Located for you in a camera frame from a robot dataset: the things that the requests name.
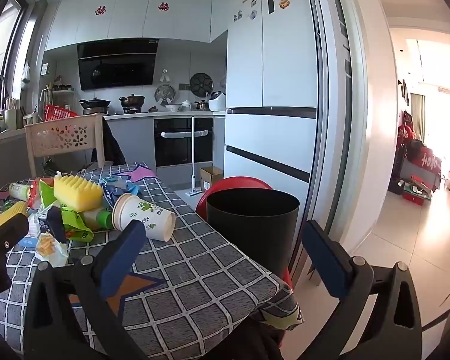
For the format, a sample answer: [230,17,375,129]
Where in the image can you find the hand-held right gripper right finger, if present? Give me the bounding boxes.
[302,219,422,360]

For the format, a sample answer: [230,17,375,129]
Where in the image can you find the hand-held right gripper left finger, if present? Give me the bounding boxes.
[24,219,147,360]

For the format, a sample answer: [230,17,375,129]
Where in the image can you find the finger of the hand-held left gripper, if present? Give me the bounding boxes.
[0,213,30,267]

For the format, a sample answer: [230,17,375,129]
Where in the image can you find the small bottle green label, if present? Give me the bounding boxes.
[8,182,34,201]

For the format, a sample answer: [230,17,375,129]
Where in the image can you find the white bottle green cap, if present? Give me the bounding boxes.
[80,210,115,231]

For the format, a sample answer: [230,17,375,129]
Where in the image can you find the black trash bin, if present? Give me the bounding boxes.
[205,188,300,282]

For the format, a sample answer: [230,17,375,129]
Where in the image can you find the yellow ridged sponge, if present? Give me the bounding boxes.
[0,200,29,229]
[53,174,104,212]

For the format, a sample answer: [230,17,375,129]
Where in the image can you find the dark blue carton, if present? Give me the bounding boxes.
[37,206,67,244]

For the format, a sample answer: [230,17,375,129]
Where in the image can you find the clear snack packet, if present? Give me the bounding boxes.
[34,232,69,269]

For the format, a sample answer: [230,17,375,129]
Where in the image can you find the red snack wrapper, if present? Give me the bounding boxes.
[27,181,43,209]

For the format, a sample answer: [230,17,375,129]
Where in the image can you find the printed paper cup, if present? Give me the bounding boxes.
[112,193,176,242]

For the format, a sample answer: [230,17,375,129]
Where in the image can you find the green snack wrapper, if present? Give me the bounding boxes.
[39,180,95,242]

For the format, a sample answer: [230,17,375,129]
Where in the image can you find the blue patterned wrapper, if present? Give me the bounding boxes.
[99,175,140,208]

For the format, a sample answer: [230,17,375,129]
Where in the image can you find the cream cutout chair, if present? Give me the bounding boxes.
[24,113,106,179]

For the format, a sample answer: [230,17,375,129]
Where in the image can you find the dark garment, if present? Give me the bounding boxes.
[91,117,127,166]

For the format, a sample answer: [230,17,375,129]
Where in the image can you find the red plastic stool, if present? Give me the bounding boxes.
[196,176,295,291]

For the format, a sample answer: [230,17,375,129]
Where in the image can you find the cardboard box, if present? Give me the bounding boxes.
[199,166,224,192]

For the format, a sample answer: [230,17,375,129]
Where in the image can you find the white mop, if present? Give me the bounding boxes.
[161,117,213,198]

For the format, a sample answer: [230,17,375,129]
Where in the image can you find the black built-in oven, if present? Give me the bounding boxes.
[153,117,214,169]

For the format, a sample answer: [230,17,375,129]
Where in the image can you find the red plastic basket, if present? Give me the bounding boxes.
[44,105,79,122]

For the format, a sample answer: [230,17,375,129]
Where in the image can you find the red printed box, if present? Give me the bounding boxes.
[416,145,443,189]

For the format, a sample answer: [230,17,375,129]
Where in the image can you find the black wok on stove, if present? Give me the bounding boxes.
[119,94,146,113]

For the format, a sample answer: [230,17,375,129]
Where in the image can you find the metal steamer plate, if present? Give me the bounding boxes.
[154,84,176,105]

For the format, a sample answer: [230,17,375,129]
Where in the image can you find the black round baking pan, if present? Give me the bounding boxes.
[189,72,215,97]

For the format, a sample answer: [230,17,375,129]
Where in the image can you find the black range hood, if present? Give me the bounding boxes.
[77,38,160,91]

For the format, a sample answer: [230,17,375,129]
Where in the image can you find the white refrigerator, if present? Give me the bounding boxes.
[223,0,319,233]

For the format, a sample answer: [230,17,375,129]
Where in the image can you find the white sliding door frame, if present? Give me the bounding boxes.
[309,0,400,287]

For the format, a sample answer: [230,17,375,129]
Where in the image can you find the white wall cabinets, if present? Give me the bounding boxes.
[45,0,229,52]

